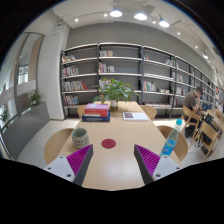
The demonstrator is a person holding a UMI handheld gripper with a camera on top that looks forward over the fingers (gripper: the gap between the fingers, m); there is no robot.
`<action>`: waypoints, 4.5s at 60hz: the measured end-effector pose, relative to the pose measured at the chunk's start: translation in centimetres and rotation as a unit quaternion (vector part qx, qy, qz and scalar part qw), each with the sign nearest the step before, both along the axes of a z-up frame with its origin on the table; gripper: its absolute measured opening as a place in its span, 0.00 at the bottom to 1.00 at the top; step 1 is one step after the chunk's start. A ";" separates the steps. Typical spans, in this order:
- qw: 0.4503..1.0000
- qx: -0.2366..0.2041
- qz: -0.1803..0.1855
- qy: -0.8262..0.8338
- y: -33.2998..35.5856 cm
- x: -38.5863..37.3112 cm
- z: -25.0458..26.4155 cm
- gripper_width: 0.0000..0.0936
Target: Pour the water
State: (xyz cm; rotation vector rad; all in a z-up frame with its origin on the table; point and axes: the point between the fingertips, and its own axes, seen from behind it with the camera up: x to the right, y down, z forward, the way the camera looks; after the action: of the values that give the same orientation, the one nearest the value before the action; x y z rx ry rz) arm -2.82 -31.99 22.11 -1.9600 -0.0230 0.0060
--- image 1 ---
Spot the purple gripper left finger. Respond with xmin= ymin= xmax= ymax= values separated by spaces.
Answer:
xmin=45 ymin=144 xmax=93 ymax=186

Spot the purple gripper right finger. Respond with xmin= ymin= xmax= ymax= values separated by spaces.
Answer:
xmin=134 ymin=144 xmax=181 ymax=185

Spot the clear plastic water bottle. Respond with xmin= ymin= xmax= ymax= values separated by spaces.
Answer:
xmin=160 ymin=118 xmax=182 ymax=156

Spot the wooden chair near left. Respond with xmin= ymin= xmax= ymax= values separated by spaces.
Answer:
xmin=44 ymin=128 xmax=73 ymax=164

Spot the patterned ceramic cup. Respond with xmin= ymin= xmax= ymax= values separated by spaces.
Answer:
xmin=71 ymin=128 xmax=89 ymax=149

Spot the wooden chair near right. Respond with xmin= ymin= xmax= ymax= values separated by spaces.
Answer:
xmin=158 ymin=125 xmax=188 ymax=161

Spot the red round coaster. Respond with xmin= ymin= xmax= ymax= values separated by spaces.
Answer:
xmin=101 ymin=139 xmax=116 ymax=149

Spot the open magazine on table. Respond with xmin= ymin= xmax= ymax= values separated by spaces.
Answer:
xmin=123 ymin=112 xmax=148 ymax=121

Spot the wooden chair far right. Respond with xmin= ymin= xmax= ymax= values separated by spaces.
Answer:
xmin=141 ymin=105 xmax=157 ymax=120

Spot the stack of red blue books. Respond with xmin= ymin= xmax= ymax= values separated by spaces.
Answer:
xmin=82 ymin=103 xmax=110 ymax=122

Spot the wooden chair far left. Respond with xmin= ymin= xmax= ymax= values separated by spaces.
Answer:
xmin=77 ymin=105 xmax=87 ymax=118

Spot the wooden slatted chair behind person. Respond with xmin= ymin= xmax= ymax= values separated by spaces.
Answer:
xmin=181 ymin=106 xmax=201 ymax=140

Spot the wooden slatted chair right front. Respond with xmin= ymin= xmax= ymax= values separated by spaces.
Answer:
xmin=201 ymin=121 xmax=219 ymax=158

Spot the seated person brown shirt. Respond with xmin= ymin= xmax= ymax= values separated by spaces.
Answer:
xmin=183 ymin=87 xmax=203 ymax=138

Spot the potted plant by window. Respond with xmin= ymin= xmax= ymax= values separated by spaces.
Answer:
xmin=29 ymin=90 xmax=43 ymax=106

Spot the green potted plant white pot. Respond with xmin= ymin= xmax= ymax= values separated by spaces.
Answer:
xmin=93 ymin=78 xmax=140 ymax=112

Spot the large grey bookshelf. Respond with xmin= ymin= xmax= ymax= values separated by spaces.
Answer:
xmin=60 ymin=42 xmax=222 ymax=118

